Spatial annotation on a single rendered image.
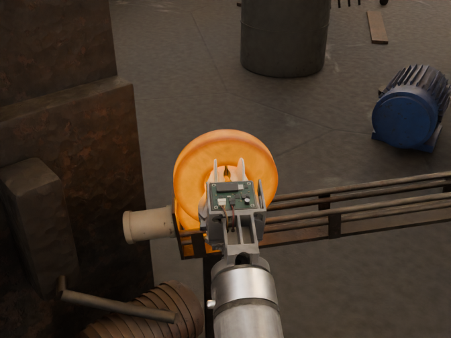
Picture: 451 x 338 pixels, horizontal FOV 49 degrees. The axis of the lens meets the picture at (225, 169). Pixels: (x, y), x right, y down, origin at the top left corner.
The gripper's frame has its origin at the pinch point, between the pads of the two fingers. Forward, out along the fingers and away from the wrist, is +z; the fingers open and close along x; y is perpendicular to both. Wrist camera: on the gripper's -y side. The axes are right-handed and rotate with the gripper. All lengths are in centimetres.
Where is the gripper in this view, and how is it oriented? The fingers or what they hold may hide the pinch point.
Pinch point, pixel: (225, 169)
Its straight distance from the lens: 74.3
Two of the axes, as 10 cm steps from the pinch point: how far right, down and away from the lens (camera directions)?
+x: -10.0, 0.5, -0.8
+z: -0.9, -7.3, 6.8
